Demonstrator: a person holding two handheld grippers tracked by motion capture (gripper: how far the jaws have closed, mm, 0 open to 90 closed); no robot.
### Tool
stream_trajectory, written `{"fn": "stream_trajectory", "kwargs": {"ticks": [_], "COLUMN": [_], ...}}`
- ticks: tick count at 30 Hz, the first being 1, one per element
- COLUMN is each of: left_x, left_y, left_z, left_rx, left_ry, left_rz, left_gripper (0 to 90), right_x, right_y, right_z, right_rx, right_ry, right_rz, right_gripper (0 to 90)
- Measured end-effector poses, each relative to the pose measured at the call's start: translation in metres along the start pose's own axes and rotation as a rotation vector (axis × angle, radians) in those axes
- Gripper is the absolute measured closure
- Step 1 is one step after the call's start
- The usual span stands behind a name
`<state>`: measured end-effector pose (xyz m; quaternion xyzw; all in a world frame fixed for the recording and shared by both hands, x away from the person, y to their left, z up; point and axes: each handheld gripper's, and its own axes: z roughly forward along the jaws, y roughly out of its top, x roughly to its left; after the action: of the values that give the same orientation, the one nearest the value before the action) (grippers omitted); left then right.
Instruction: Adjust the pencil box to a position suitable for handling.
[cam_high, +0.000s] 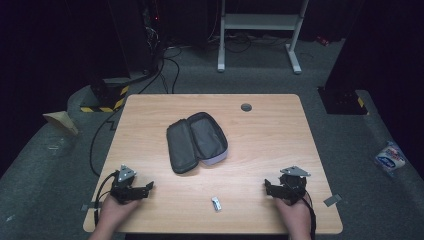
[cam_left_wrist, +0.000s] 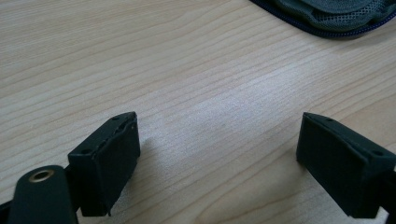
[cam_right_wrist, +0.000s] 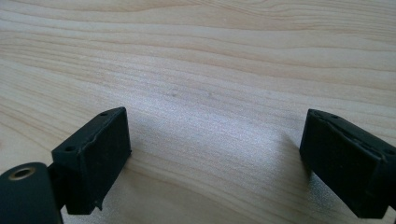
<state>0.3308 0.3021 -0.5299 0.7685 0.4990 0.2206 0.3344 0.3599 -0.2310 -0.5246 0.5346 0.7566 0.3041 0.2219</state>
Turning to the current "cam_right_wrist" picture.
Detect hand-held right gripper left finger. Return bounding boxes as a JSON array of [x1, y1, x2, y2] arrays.
[[50, 106, 133, 217]]

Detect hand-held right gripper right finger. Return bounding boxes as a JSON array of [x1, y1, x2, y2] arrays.
[[299, 108, 396, 219]]

